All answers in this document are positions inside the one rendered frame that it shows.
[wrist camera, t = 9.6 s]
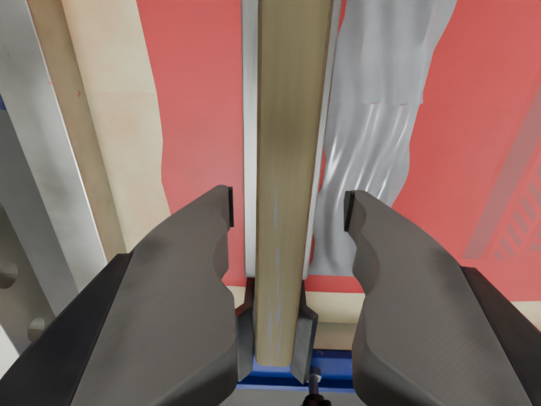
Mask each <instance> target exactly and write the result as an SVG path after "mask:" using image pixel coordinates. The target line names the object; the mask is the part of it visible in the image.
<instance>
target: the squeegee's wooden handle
mask: <svg viewBox="0 0 541 406"><path fill-rule="evenodd" d="M333 1H334V0H258V92H257V173H256V255H255V338H254V359H255V361H256V363H257V364H259V365H261V366H264V367H287V366H289V365H291V363H292V361H293V355H294V348H295V334H296V327H297V320H298V312H299V299H300V292H301V284H302V277H303V269H304V256H305V249H306V241H307V234H308V221H309V214H310V206H311V199H312V186H313V178H314V171H315V163H316V150H317V143H318V135H319V128H320V115H321V107H322V100H323V92H324V79H325V72H326V64H327V57H328V44H329V36H330V29H331V22H332V9H333Z"/></svg>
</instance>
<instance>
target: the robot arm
mask: <svg viewBox="0 0 541 406"><path fill-rule="evenodd" d="M230 227H234V220H233V186H230V187H228V186H226V185H223V184H219V185H217V186H215V187H214V188H212V189H210V190H209V191H208V192H206V193H204V194H203V195H201V196H200V197H198V198H197V199H195V200H194V201H192V202H190V203H189V204H187V205H186V206H185V207H183V208H182V209H179V210H178V211H176V212H175V213H173V214H172V215H171V216H170V217H168V218H166V219H165V220H164V221H162V222H161V223H159V224H158V225H157V226H156V227H155V228H154V229H152V230H151V231H150V232H149V233H148V234H147V235H146V236H145V237H144V238H143V239H142V240H141V241H140V242H139V243H138V244H137V245H136V246H135V247H134V248H133V249H132V250H131V251H130V253H125V254H116V255H115V256H114V257H113V259H112V260H111V261H110V262H109V263H108V264H107V265H106V266H105V267H104V268H103V269H102V270H101V271H100V272H99V273H98V274H97V275H96V276H95V277H94V278H93V279H92V280H91V282H90V283H89V284H88V285H87V286H86V287H85V288H84V289H83V290H82V291H81V292H80V293H79V294H78V295H77V296H76V297H75V298H74V299H73V300H72V301H71V302H70V303H69V305H68V306H67V307H66V308H65V309H64V310H63V311H62V312H61V313H60V314H59V315H58V316H57V317H56V318H55V319H54V320H53V321H52V322H51V323H50V324H49V325H48V326H47V328H46V329H45V330H44V331H43V332H42V333H41V334H40V335H39V336H38V337H37V338H36V339H35V340H34V341H33V342H32V343H31V344H30V345H29V346H28V347H27V348H26V349H25V350H24V351H23V352H22V354H21V355H20V356H19V357H18V358H17V359H16V361H15V362H14V363H13V364H12V365H11V367H10V368H9V369H8V370H7V372H6V373H5V374H4V376H3V377H1V379H0V406H218V405H219V404H221V403H222V402H223V401H224V400H226V399H227V398H228V397H229V396H230V395H231V394H232V393H233V391H234V389H235V388H236V386H237V339H236V321H235V307H234V297H233V293H232V292H231V291H230V290H229V289H228V288H227V287H226V286H225V285H224V283H223V282H222V281H221V280H222V278H223V277H224V275H225V273H226V272H227V271H228V270H229V248H228V232H229V229H230ZM344 231H345V232H348V233H349V236H350V237H351V238H352V240H353V241H354V243H355V245H356V247H357V250H356V254H355V258H354V262H353V269H352V272H353V275H354V276H355V278H356V279H357V281H358V282H359V284H360V285H361V287H362V289H363V291H364V293H365V299H364V300H363V304H362V307H361V313H360V316H359V319H358V323H357V328H356V332H355V334H354V338H353V344H352V368H353V388H354V390H355V392H356V393H357V396H358V397H359V398H360V399H361V401H362V402H364V403H365V404H366V405H367V406H541V332H540V331H539V330H538V329H537V328H536V327H535V326H534V325H533V324H532V323H531V322H530V321H529V320H528V319H527V318H526V317H525V316H524V315H523V314H522V313H521V312H520V311H519V310H518V309H517V308H516V307H515V306H514V305H513V304H511V303H510V302H509V301H508V300H507V299H506V298H505V297H504V296H503V295H502V294H501V293H500V292H499V291H498V290H497V289H496V288H495V287H494V286H493V285H492V284H491V283H490V282H489V281H488V280H487V279H486V278H485V277H484V276H483V275H482V274H481V273H480V272H479V271H478V270H477V269H476V268H475V267H462V266H461V265H460V264H459V263H458V262H457V261H456V260H455V259H454V258H453V257H452V256H451V255H450V254H449V253H448V251H447V250H446V249H444V248H443V247H442V246H441V245H440V244H439V243H438V242H437V241H436V240H435V239H434V238H433V237H432V236H431V235H429V234H428V233H427V232H425V231H424V230H423V229H421V228H420V227H419V226H417V225H416V224H415V223H413V222H412V221H410V220H409V219H407V218H406V217H404V216H403V215H402V214H400V213H398V212H397V211H395V210H394V209H392V208H391V207H390V206H388V205H386V204H385V203H383V202H382V201H380V200H379V199H377V198H376V197H374V196H373V195H371V194H370V193H368V192H366V191H364V190H351V191H345V198H344Z"/></svg>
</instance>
